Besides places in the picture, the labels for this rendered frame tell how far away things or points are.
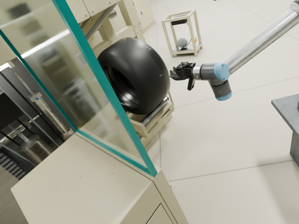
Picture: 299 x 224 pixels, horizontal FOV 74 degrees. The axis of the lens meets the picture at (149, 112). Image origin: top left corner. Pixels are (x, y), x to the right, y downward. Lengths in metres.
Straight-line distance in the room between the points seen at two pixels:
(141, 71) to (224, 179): 1.35
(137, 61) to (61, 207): 0.87
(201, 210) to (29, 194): 1.45
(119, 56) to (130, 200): 0.89
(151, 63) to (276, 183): 1.50
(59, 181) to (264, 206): 1.61
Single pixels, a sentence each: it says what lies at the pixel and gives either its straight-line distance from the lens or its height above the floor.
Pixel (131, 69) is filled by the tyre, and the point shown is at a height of 1.34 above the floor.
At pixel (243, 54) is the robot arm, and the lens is 1.22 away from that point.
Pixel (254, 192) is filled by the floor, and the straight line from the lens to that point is 2.06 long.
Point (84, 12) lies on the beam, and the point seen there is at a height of 1.68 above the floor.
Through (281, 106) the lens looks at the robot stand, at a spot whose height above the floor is 0.60.
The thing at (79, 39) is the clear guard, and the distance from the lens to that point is 0.42.
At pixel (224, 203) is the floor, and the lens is 2.01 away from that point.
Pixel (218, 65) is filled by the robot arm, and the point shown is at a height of 1.31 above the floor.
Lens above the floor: 1.82
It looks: 36 degrees down
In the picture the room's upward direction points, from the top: 24 degrees counter-clockwise
